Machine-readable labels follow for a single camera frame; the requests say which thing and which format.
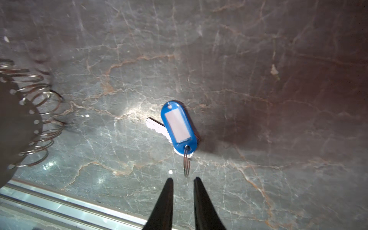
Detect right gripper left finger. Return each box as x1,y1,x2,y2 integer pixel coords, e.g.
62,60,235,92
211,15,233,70
143,178,174,230

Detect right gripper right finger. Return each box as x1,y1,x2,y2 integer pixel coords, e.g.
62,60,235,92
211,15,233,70
194,177,226,230

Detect blue key tag with key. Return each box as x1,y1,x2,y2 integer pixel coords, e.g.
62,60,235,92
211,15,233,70
146,101,200,176

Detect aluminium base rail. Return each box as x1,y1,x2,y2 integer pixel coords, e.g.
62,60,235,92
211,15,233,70
1,179,147,230

